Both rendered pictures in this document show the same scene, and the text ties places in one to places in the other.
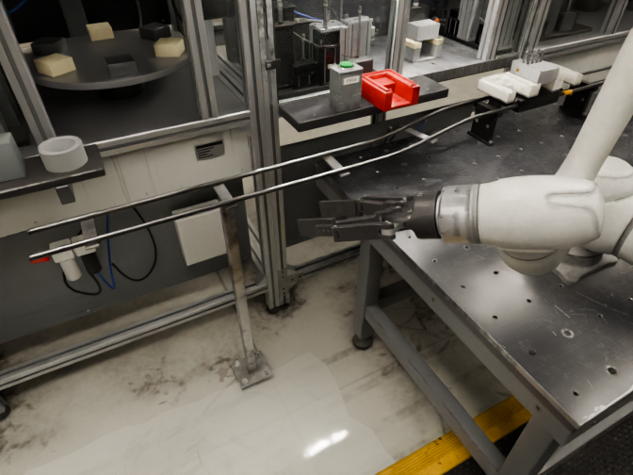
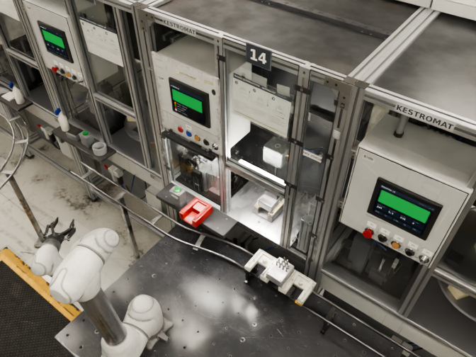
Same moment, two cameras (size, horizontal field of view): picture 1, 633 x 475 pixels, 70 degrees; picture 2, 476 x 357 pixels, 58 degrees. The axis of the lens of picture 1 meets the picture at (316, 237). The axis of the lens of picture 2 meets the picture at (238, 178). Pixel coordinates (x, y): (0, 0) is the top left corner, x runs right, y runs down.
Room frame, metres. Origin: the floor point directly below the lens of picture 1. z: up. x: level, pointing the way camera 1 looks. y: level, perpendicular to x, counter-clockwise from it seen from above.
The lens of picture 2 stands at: (0.85, -1.81, 2.86)
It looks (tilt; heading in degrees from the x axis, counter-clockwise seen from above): 45 degrees down; 64
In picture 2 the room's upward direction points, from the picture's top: straight up
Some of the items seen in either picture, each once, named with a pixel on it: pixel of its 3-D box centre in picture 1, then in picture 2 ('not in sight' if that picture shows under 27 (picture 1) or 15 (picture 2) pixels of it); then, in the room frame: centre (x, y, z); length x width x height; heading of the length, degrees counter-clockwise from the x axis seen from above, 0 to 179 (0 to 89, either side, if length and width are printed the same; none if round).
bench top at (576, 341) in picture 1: (593, 187); (228, 343); (1.22, -0.90, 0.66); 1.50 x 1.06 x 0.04; 118
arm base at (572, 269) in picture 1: (573, 242); (151, 327); (0.89, -0.67, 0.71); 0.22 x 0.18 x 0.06; 118
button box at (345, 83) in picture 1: (344, 85); (179, 195); (1.28, -0.08, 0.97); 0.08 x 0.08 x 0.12; 28
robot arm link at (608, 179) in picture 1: (593, 203); (144, 314); (0.87, -0.66, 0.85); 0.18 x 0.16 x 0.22; 42
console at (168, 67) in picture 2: not in sight; (202, 95); (1.49, -0.03, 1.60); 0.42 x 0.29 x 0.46; 118
